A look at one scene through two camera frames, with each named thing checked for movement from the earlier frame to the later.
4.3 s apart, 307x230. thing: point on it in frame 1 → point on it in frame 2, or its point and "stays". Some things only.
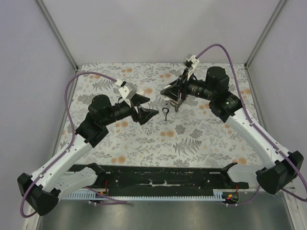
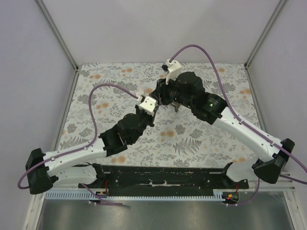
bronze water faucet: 176,104 stays
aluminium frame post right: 272,19 stays
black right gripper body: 181,88 → 162,91
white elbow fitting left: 140,91 stays
